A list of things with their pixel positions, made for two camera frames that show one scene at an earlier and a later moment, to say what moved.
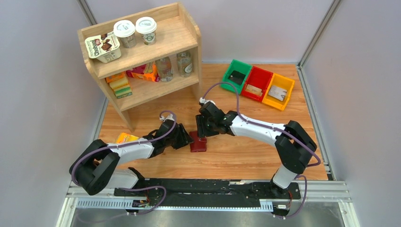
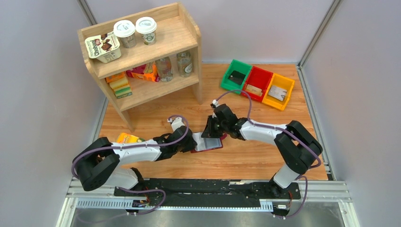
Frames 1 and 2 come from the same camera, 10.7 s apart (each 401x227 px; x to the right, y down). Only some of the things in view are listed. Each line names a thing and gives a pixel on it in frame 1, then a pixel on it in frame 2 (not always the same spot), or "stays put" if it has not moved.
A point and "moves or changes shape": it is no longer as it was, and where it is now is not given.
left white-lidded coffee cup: (125, 30) stays put
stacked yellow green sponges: (119, 83) stays put
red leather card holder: (199, 144) moves or changes shape
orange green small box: (126, 137) stays put
